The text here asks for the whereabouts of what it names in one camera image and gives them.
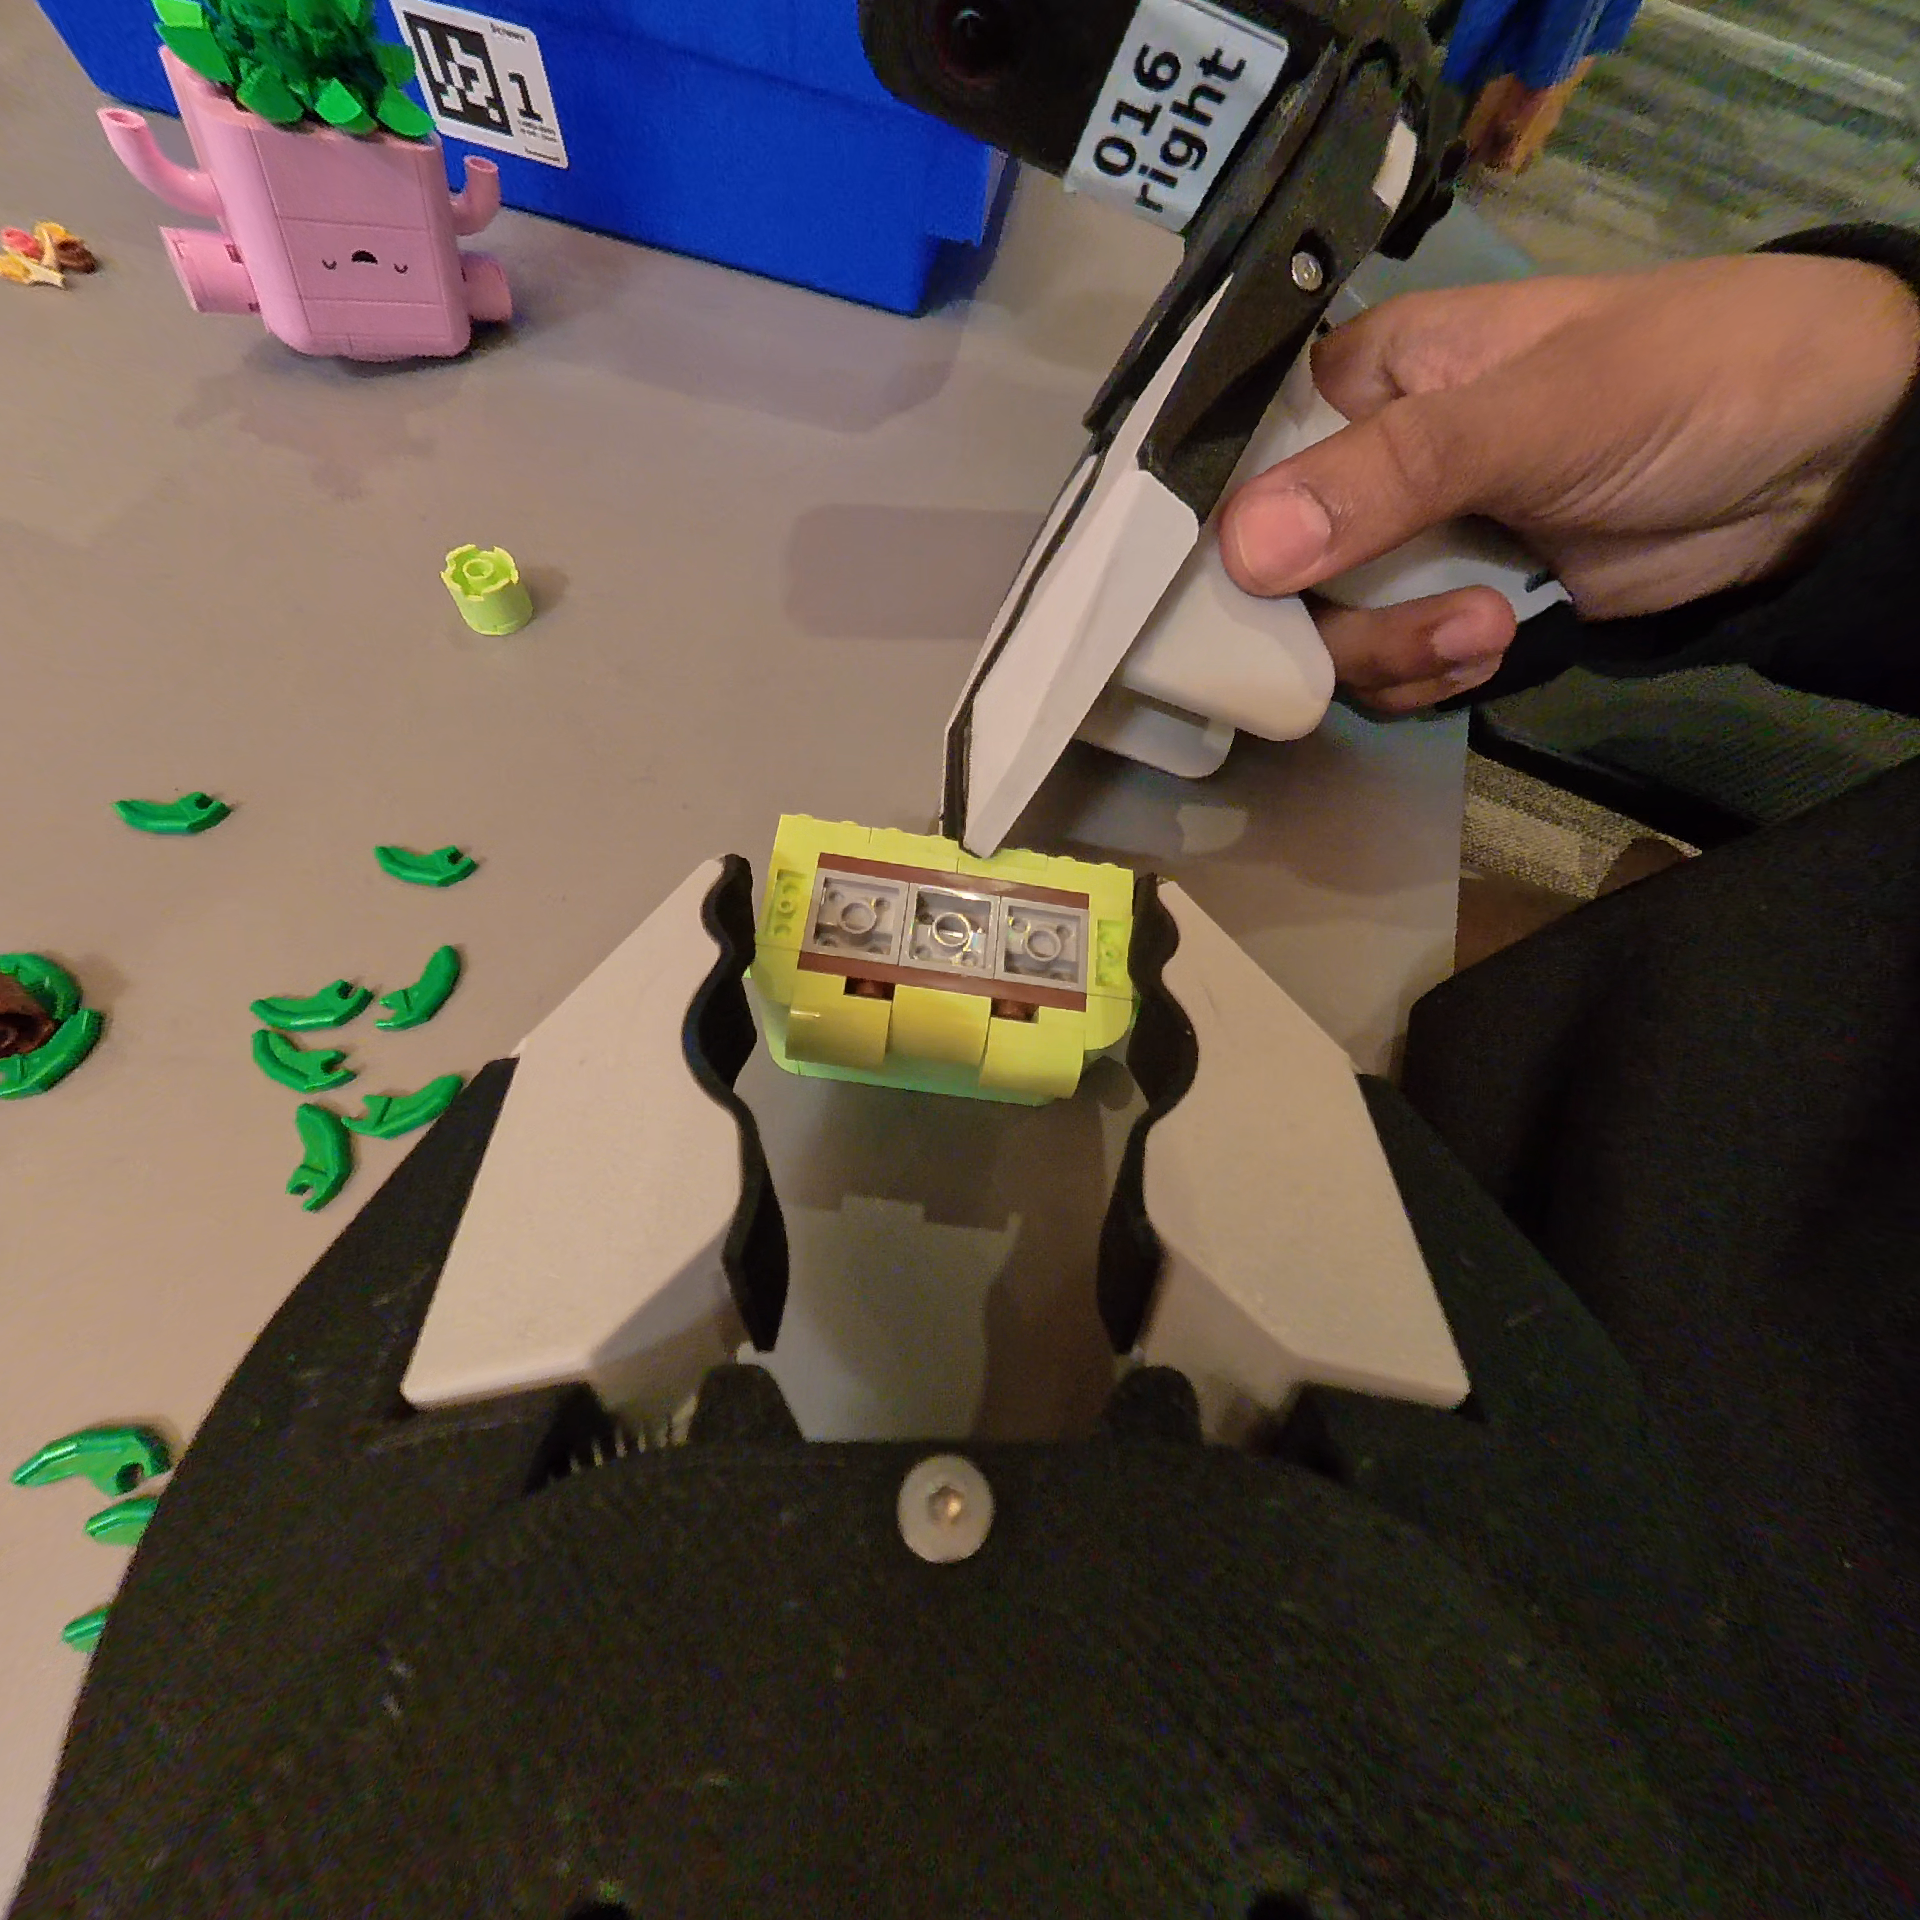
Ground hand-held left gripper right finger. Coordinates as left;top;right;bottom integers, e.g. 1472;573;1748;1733
1095;873;1472;1439

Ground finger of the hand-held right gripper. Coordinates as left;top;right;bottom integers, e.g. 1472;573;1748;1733
937;449;1205;862

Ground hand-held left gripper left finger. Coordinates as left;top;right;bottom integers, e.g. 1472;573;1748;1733
402;855;792;1425

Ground lime green brick figure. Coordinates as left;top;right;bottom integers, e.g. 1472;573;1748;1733
745;813;1143;1108

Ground person's right forearm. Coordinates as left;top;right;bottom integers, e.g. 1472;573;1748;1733
1756;222;1920;692

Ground person's right hand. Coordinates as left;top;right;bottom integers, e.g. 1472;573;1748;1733
1218;246;1920;721

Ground blue storage bin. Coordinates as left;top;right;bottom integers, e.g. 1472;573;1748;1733
37;0;1021;318

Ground dark mesh office chair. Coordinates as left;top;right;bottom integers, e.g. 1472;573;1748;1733
1470;692;1920;847

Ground scattered green leaf pieces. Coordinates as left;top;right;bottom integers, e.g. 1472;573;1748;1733
0;790;481;1652

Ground lime green round brick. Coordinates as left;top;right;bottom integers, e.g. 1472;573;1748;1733
439;545;537;637

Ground pink brick figure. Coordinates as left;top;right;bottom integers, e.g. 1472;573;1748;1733
96;0;514;362

